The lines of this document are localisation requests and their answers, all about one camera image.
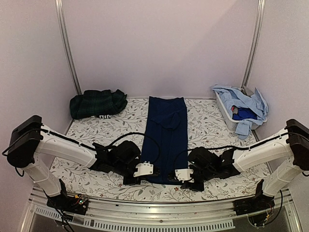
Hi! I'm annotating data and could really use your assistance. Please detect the aluminium frame post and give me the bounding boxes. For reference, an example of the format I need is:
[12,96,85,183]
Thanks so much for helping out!
[55,0,82,95]
[241,0,266,87]

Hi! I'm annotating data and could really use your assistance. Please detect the right aluminium frame post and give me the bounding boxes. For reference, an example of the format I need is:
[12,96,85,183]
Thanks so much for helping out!
[241,0,266,87]

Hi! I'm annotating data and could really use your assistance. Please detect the floral patterned table cloth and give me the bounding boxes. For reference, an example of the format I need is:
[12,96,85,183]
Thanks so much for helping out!
[51,99,270,203]

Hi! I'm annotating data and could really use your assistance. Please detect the dark green plaid garment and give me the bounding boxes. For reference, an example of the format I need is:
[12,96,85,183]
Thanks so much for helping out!
[70,89,127,119]

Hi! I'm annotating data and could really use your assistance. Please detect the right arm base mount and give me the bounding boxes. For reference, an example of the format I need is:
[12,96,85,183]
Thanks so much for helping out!
[233,180,275,227]

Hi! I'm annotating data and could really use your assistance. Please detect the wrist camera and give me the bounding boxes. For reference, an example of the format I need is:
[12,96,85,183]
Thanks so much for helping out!
[133,162,154,177]
[175,168,194,183]

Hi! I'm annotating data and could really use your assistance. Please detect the aluminium front rail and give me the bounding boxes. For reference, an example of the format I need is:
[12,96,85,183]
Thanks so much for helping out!
[20,187,304,232]

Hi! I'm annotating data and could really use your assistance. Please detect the navy blue t-shirt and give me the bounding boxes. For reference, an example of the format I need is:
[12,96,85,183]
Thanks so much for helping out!
[141,97,188,185]

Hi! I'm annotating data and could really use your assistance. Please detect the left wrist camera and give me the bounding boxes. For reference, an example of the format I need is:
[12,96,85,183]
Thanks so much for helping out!
[133,162,154,177]

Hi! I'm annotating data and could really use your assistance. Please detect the right robot arm white sleeves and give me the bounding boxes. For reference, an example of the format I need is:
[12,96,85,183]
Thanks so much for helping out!
[188,118,309,201]

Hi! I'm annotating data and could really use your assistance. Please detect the robot arm white sleeves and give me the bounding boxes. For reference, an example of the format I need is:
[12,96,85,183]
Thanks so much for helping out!
[2,115,142,198]
[188,118,309,201]

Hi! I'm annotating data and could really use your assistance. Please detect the light blue shirt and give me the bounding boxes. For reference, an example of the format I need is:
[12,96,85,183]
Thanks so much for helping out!
[212,85,268,140]

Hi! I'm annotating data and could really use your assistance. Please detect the left aluminium frame post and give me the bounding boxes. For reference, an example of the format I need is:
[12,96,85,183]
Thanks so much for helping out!
[55,0,82,95]

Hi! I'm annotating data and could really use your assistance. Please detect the royal blue garment in basket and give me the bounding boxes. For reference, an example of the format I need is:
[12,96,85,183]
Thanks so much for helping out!
[232,106,257,121]

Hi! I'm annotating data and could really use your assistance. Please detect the left robot arm white sleeves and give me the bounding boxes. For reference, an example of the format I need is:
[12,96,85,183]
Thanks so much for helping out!
[2,115,142,198]

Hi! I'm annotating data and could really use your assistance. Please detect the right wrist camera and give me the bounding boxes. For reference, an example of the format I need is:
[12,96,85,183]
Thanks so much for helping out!
[175,168,194,183]

